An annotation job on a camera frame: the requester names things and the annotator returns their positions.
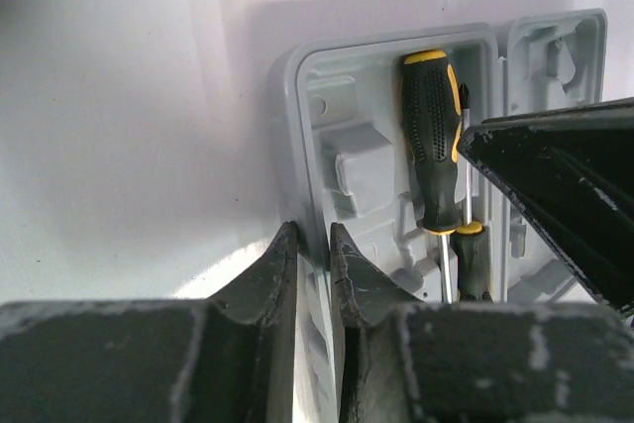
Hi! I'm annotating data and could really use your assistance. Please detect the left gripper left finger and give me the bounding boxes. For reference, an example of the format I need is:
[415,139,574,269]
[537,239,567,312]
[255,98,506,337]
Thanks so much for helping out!
[1,222,298,422]

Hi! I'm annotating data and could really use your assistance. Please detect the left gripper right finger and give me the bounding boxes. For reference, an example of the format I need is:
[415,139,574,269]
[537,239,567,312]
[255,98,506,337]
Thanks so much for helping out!
[330,223,633,422]

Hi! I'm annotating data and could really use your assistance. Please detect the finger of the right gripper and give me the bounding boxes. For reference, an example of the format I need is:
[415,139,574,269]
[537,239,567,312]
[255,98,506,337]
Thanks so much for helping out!
[458,98,633,307]

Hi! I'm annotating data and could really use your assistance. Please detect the black yellow screwdriver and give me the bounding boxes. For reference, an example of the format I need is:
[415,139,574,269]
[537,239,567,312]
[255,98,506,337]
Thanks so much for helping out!
[453,83,494,304]
[400,50,462,303]

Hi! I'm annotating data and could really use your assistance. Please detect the grey plastic tool case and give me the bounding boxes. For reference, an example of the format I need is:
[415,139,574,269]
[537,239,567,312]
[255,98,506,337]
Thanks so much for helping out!
[268,9,607,422]

